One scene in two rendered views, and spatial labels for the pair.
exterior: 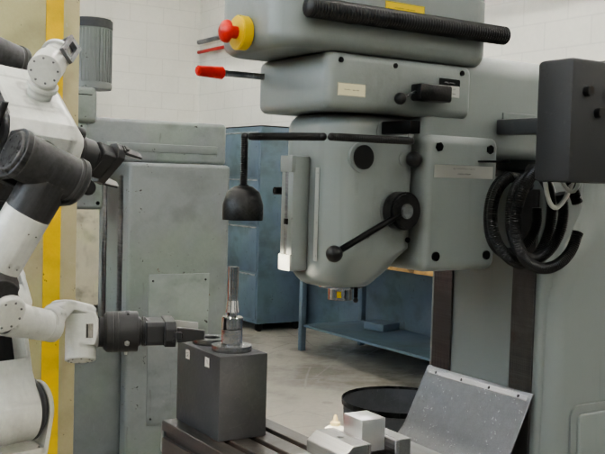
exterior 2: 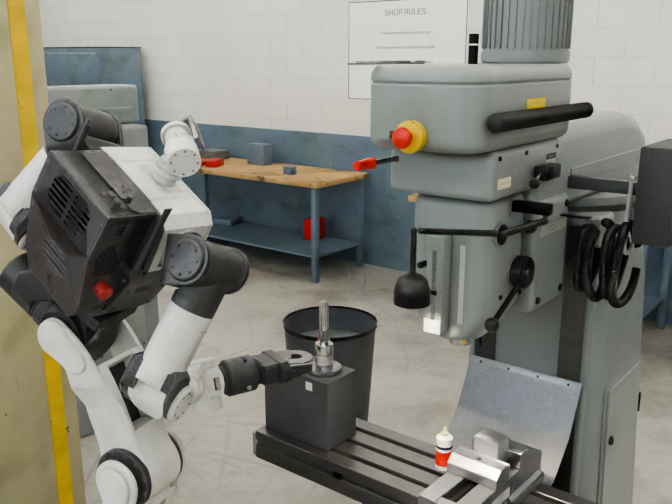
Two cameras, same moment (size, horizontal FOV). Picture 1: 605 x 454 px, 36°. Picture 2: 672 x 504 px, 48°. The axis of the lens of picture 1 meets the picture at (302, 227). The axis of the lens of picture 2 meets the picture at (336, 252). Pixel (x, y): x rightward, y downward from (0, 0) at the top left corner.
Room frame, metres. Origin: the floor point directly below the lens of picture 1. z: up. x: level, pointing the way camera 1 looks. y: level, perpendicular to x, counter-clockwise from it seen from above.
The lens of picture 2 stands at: (0.35, 0.71, 1.91)
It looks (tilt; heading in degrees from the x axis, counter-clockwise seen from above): 15 degrees down; 341
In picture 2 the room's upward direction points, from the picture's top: straight up
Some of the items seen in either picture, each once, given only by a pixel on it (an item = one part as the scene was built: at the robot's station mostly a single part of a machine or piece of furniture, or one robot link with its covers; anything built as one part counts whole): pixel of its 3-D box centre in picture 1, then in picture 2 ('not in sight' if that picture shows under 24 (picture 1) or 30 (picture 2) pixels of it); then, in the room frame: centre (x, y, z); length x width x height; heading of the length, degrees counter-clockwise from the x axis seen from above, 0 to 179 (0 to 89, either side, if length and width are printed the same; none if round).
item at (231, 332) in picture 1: (231, 332); (324, 356); (2.07, 0.15, 1.16); 0.05 x 0.05 x 0.06
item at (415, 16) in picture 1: (412, 22); (543, 115); (1.67, -0.18, 1.79); 0.45 x 0.04 x 0.04; 123
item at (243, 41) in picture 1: (240, 32); (410, 136); (1.65, 0.12, 1.76); 0.06 x 0.02 x 0.06; 33
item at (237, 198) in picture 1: (243, 202); (412, 288); (1.64, 0.11, 1.46); 0.07 x 0.07 x 0.06
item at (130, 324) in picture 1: (146, 331); (257, 371); (2.02, 0.34, 1.16); 0.13 x 0.12 x 0.10; 14
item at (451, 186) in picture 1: (422, 201); (504, 244); (1.88, -0.24, 1.47); 0.24 x 0.19 x 0.26; 33
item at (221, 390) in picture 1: (220, 384); (309, 396); (2.11, 0.18, 1.03); 0.22 x 0.12 x 0.20; 32
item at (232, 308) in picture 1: (232, 291); (323, 322); (2.07, 0.15, 1.25); 0.03 x 0.03 x 0.11
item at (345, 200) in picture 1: (345, 200); (465, 260); (1.77, -0.08, 1.47); 0.21 x 0.19 x 0.32; 33
